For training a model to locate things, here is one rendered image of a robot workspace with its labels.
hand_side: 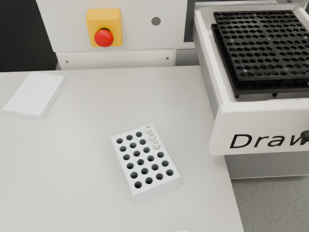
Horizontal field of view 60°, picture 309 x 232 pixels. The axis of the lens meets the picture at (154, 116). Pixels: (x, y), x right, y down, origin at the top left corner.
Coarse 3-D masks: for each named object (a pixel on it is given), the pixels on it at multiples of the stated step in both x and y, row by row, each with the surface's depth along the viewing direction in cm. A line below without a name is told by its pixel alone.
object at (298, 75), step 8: (240, 72) 46; (248, 72) 46; (256, 72) 46; (264, 72) 46; (272, 72) 47; (280, 72) 47; (296, 72) 46; (304, 72) 46; (240, 80) 45; (248, 80) 46
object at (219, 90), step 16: (208, 16) 64; (304, 16) 60; (192, 32) 64; (208, 32) 66; (208, 48) 52; (208, 64) 51; (208, 80) 50; (224, 80) 54; (208, 96) 51; (224, 96) 43; (240, 96) 51; (256, 96) 51; (272, 96) 51; (288, 96) 51; (304, 96) 51
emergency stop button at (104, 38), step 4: (96, 32) 56; (100, 32) 55; (104, 32) 56; (108, 32) 56; (96, 36) 56; (100, 36) 56; (104, 36) 56; (108, 36) 56; (112, 36) 57; (96, 40) 56; (100, 40) 56; (104, 40) 56; (108, 40) 56; (112, 40) 57; (100, 44) 57; (104, 44) 57; (108, 44) 57
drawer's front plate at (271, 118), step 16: (224, 112) 37; (240, 112) 37; (256, 112) 37; (272, 112) 37; (288, 112) 37; (304, 112) 37; (224, 128) 39; (240, 128) 39; (256, 128) 40; (272, 128) 40; (288, 128) 40; (304, 128) 40; (224, 144) 42; (240, 144) 43; (272, 144) 43; (288, 144) 43; (304, 144) 44
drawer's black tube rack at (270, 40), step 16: (224, 16) 58; (240, 16) 58; (256, 16) 58; (272, 16) 59; (288, 16) 58; (224, 32) 55; (240, 32) 55; (256, 32) 54; (272, 32) 54; (288, 32) 54; (304, 32) 54; (224, 48) 56; (240, 48) 51; (256, 48) 51; (272, 48) 51; (288, 48) 51; (304, 48) 51; (224, 64) 53; (240, 64) 47; (256, 64) 47; (272, 64) 48; (288, 64) 48; (304, 64) 48; (256, 80) 49; (272, 80) 49; (288, 80) 49; (304, 80) 49
